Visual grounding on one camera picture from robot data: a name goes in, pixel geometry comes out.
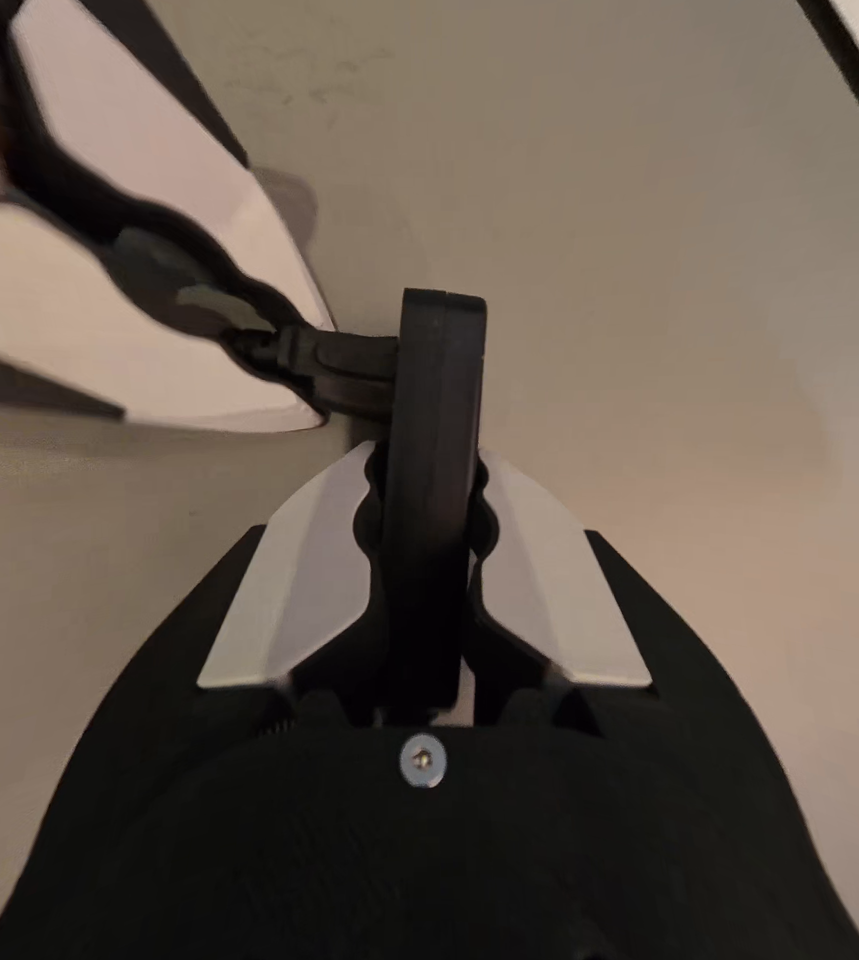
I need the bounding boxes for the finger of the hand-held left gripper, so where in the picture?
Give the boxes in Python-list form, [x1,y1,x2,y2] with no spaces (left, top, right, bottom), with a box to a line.
[0,189,327,436]
[0,0,338,333]

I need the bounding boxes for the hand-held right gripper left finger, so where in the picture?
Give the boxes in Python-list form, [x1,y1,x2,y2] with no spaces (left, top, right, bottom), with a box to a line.
[197,441,386,699]

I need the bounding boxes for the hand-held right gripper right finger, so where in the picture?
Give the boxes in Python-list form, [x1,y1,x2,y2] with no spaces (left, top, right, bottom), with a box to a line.
[465,448,656,691]

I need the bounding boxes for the black power strip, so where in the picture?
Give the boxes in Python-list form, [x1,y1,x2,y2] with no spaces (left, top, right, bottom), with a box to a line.
[380,288,489,710]

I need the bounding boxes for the black power plug with cord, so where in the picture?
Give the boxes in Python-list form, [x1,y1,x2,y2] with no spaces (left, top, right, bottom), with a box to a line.
[227,322,401,421]

